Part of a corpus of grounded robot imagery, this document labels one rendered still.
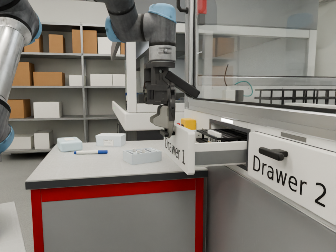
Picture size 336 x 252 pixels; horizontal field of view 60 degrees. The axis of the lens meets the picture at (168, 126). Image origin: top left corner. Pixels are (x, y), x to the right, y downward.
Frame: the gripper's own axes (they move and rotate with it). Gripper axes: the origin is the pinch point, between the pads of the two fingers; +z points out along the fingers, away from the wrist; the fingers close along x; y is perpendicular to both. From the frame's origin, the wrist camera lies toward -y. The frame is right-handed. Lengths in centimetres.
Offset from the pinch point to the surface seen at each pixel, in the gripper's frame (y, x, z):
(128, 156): 10.1, -24.5, 12.1
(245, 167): -17.9, 12.4, 8.0
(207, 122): -17.9, -17.1, -0.7
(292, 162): -16.1, 34.1, 1.3
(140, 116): -2, -80, 2
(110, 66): 4, -420, -52
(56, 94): 90, -422, -6
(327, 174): -16.1, 43.1, 1.0
